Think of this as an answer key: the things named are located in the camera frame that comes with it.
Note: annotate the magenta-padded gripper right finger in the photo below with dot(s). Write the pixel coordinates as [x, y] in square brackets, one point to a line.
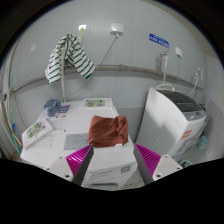
[148, 160]

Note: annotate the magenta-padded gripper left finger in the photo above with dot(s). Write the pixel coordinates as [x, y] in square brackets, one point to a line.
[78, 160]

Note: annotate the brown towel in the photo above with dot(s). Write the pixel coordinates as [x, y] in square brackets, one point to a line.
[108, 131]

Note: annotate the printed text paper sheet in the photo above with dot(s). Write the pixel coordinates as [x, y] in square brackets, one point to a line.
[76, 141]

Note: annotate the white appliance cabinet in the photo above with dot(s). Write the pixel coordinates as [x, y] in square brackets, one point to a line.
[110, 166]

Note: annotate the white top-loading washing machine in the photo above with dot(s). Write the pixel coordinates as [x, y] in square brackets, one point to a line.
[166, 123]

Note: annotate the printed sheet with colour pictures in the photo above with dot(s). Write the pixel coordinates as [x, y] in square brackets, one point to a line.
[60, 116]

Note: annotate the large landscape-print booklet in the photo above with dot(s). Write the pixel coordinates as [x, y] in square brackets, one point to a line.
[36, 130]

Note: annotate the small landscape-print booklet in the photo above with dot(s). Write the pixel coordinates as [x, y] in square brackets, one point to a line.
[95, 103]

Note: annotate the blue-grey crumpled cloth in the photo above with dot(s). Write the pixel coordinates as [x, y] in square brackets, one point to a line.
[52, 106]

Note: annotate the white upright pipe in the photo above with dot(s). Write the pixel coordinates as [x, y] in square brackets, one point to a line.
[63, 90]

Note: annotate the green-striped white shirt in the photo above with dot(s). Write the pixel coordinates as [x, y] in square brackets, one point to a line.
[75, 56]

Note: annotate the long grey wall pipe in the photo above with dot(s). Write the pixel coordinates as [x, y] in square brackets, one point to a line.
[133, 68]

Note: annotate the metal wall faucet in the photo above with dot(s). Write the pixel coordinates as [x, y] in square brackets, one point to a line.
[164, 63]

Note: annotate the blue wall sign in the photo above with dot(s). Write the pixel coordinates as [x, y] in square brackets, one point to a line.
[159, 40]

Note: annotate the small beige wall sticker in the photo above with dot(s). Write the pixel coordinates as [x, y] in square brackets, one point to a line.
[33, 47]

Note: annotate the white wall socket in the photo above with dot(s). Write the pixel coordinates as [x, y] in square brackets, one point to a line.
[117, 28]

